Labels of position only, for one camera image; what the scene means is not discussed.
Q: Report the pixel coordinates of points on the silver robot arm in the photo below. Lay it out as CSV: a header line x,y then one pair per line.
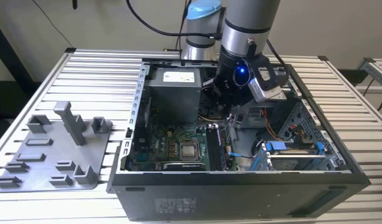
x,y
246,35

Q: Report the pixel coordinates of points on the grey metal drive cage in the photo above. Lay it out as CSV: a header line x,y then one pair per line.
x,y
250,116

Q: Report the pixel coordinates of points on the grey power supply unit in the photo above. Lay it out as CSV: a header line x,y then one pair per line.
x,y
175,102

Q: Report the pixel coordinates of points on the blue disk carrier with disk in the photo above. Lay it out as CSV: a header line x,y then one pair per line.
x,y
277,147

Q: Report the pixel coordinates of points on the silver CPU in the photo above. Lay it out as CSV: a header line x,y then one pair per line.
x,y
188,151

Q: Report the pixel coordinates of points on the green motherboard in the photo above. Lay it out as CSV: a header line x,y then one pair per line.
x,y
166,140

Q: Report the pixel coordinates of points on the black graphics card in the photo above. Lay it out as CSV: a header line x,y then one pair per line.
x,y
184,166

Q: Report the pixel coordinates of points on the dark furniture piece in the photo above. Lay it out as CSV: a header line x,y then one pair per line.
x,y
9,98
353,78

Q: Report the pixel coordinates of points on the slatted metal side table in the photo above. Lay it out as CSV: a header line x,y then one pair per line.
x,y
374,67

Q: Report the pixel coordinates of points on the black PC case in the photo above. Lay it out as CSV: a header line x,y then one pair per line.
x,y
208,198

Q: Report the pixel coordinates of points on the grey plastic parts rack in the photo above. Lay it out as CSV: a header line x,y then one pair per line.
x,y
91,149

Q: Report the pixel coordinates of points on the small black rod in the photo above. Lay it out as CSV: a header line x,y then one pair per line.
x,y
75,4

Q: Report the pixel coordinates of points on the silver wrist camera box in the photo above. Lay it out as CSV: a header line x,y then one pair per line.
x,y
265,91

